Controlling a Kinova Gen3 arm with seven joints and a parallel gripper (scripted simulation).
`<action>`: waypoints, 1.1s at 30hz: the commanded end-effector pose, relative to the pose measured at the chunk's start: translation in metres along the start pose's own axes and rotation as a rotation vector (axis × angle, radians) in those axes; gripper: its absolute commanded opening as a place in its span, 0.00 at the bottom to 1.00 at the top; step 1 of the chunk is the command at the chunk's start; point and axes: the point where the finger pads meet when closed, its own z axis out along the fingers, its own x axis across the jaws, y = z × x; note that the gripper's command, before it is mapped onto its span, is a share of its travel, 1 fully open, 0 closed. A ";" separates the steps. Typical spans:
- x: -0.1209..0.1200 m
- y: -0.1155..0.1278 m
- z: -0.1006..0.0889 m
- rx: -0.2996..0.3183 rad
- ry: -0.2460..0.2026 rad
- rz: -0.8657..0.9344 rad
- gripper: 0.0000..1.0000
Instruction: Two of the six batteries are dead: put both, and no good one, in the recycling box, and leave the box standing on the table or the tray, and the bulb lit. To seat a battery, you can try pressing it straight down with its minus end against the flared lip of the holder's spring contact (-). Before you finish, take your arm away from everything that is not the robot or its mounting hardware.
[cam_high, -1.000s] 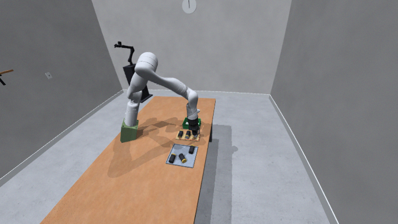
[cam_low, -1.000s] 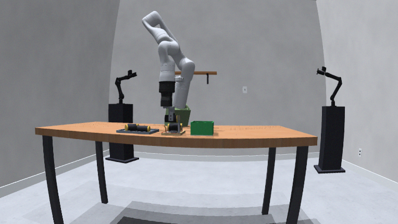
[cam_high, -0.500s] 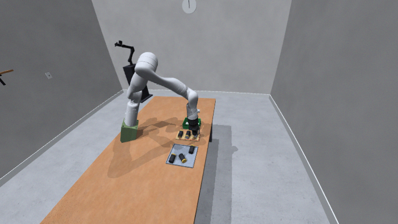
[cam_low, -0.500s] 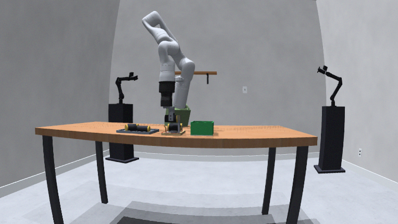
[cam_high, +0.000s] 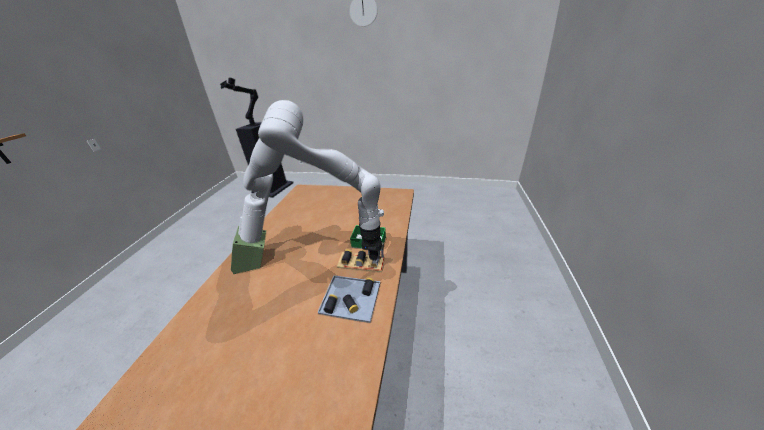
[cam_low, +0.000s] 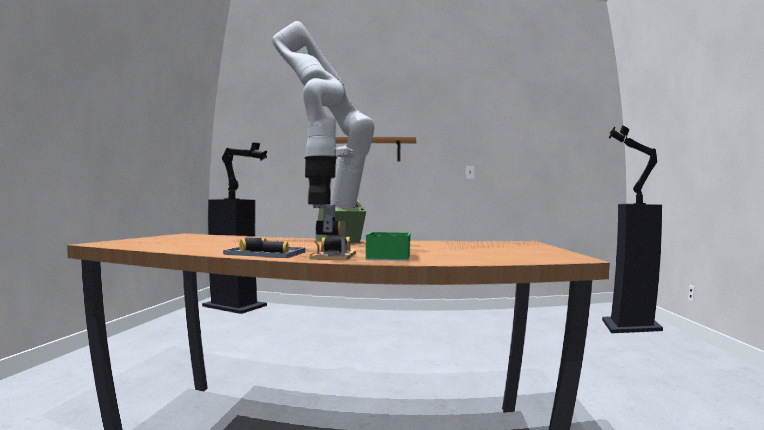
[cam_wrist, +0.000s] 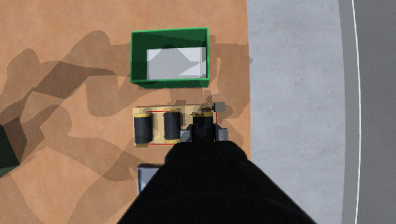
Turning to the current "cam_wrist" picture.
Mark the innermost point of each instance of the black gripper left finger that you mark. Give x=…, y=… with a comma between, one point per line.
x=187, y=135

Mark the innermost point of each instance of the black battery with yellow end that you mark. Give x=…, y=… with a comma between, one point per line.
x=203, y=126
x=172, y=127
x=142, y=128

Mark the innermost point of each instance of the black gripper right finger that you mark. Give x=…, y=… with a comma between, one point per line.
x=219, y=133

